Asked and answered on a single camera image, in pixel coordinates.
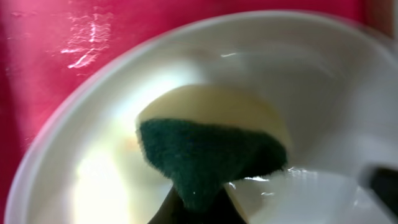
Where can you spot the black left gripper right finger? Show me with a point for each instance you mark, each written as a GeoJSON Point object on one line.
{"type": "Point", "coordinates": [222, 211]}

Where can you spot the green and yellow sponge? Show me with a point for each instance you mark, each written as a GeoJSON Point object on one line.
{"type": "Point", "coordinates": [204, 136]}

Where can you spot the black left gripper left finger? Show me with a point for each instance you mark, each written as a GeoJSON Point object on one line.
{"type": "Point", "coordinates": [172, 210]}

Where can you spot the red plastic tray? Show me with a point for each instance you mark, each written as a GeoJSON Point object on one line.
{"type": "Point", "coordinates": [49, 47]}

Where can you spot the white plate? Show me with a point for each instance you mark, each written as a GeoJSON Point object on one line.
{"type": "Point", "coordinates": [335, 87]}

